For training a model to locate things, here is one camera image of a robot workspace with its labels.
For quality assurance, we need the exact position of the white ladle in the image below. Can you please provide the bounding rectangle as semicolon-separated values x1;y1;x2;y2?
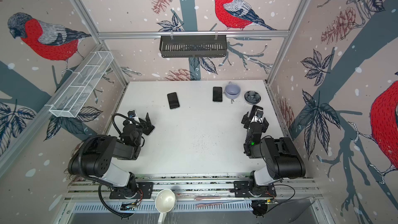
155;189;176;224

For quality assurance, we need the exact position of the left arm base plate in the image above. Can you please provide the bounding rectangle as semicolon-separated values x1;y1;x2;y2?
109;182;153;200

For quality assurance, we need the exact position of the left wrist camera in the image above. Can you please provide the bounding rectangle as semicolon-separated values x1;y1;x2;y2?
127;110;138;119

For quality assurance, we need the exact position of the white mesh wall shelf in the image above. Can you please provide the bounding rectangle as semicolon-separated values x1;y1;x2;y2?
49;51;114;118

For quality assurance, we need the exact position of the red pen on rail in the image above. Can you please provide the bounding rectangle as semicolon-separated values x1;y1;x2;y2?
195;202;229;208

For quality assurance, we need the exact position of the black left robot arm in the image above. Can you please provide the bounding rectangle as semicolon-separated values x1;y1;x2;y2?
67;111;155;200

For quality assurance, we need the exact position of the dark grey small bowl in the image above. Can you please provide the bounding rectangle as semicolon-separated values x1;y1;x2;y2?
244;91;261;105

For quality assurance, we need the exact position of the black phone back centre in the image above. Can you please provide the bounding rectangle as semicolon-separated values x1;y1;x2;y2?
212;87;223;102

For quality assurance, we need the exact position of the lavender cup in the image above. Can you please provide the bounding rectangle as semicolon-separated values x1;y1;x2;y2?
224;82;241;100

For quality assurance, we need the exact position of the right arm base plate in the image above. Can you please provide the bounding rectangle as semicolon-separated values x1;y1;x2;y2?
230;180;276;198

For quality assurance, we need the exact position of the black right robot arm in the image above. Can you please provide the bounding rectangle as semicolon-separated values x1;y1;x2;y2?
241;110;306;197

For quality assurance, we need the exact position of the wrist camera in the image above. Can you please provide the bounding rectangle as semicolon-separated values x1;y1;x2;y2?
250;105;263;123
127;110;138;119

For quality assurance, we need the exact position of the black phone back left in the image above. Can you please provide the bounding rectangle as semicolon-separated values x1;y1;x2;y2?
167;92;180;110

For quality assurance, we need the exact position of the black hanging wire basket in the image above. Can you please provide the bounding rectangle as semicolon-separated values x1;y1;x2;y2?
159;35;228;58

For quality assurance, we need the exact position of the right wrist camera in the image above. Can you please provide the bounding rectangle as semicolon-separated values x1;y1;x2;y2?
250;105;263;123

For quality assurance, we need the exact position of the black phone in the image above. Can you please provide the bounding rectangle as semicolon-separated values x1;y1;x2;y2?
167;92;180;110
212;87;223;102

